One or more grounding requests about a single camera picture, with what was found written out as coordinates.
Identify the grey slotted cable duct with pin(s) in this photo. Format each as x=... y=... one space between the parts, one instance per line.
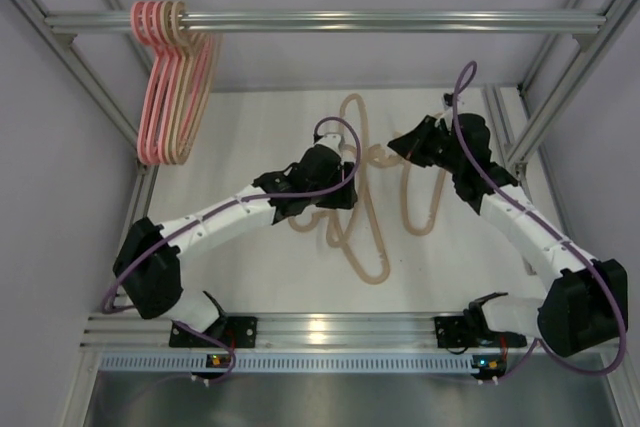
x=430 y=363

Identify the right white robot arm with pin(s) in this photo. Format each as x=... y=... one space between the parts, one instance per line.
x=586 y=300

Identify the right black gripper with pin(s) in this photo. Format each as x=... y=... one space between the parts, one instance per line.
x=420 y=140

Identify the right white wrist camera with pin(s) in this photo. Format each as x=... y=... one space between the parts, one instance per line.
x=451 y=104

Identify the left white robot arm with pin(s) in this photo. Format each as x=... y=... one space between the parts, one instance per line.
x=151 y=261

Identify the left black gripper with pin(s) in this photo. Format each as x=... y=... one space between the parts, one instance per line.
x=337 y=192

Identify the aluminium hanging rail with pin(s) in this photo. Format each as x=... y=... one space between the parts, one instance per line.
x=563 y=21

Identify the front aluminium rail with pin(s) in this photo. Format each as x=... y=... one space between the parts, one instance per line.
x=376 y=331

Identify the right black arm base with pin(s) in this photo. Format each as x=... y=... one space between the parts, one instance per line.
x=468 y=329

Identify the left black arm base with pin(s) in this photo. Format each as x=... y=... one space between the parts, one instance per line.
x=240 y=329

